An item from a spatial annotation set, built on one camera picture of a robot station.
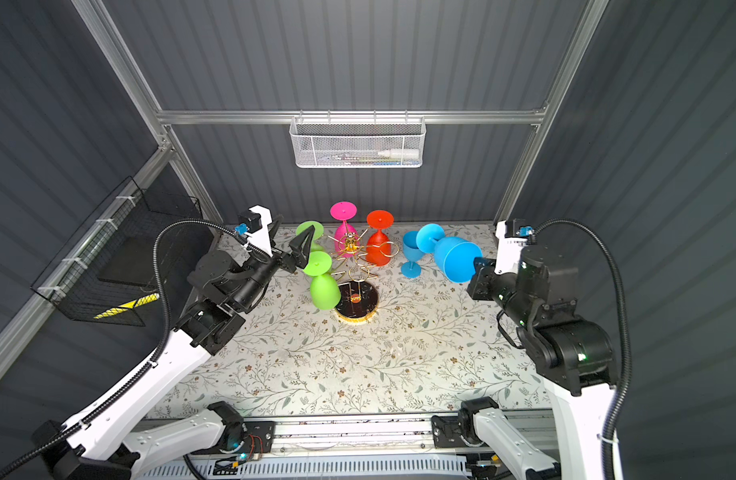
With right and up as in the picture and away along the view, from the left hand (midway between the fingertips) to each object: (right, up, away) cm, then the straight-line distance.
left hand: (296, 222), depth 61 cm
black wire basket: (-46, -10, +9) cm, 48 cm away
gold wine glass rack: (+11, -21, +35) cm, 42 cm away
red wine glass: (+17, -5, +27) cm, 33 cm away
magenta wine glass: (+8, -1, +26) cm, 28 cm away
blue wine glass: (+30, -12, +45) cm, 56 cm away
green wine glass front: (+3, -16, +15) cm, 22 cm away
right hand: (+37, -8, -4) cm, 38 cm away
